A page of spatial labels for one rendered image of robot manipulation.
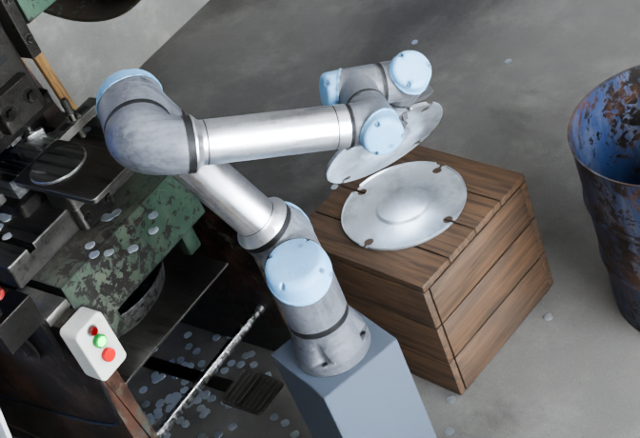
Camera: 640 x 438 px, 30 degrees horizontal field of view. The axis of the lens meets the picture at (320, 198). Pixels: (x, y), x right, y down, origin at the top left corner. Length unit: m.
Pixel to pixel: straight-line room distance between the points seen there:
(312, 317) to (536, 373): 0.73
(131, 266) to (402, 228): 0.59
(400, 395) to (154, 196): 0.67
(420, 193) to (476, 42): 1.18
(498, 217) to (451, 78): 1.10
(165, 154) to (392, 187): 0.94
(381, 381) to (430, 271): 0.33
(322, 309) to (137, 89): 0.51
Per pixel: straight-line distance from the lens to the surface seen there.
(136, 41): 4.36
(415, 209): 2.65
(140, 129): 1.93
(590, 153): 2.67
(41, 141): 2.60
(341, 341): 2.20
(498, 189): 2.64
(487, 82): 3.60
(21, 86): 2.43
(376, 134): 1.98
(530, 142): 3.33
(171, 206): 2.57
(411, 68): 2.11
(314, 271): 2.11
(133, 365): 2.68
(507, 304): 2.75
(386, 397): 2.31
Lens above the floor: 2.02
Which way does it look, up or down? 37 degrees down
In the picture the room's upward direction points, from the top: 23 degrees counter-clockwise
